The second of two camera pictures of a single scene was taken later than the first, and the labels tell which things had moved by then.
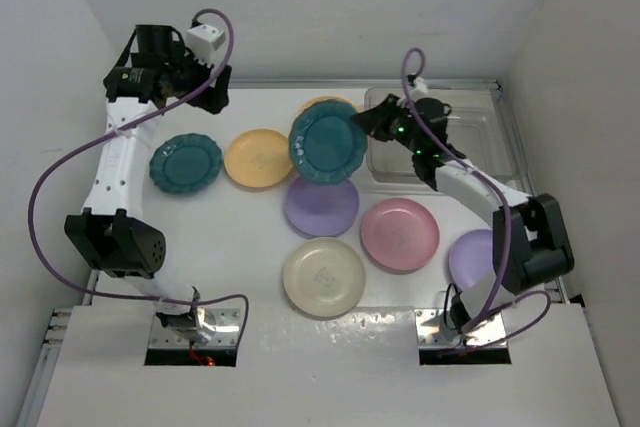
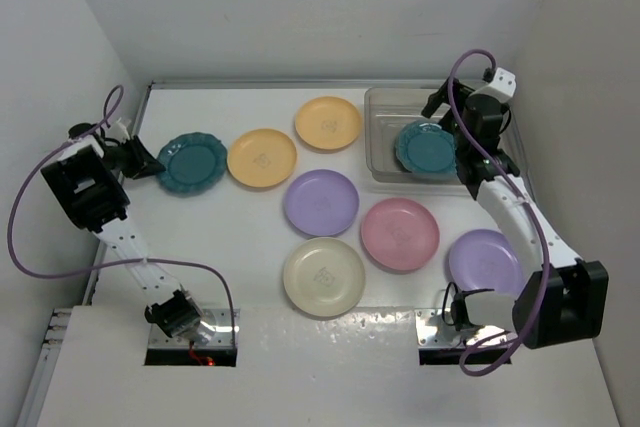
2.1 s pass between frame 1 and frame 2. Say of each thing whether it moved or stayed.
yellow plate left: stayed
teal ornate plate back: stayed
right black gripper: moved
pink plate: stayed
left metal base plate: stayed
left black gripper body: moved
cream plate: stayed
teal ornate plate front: moved
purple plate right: stayed
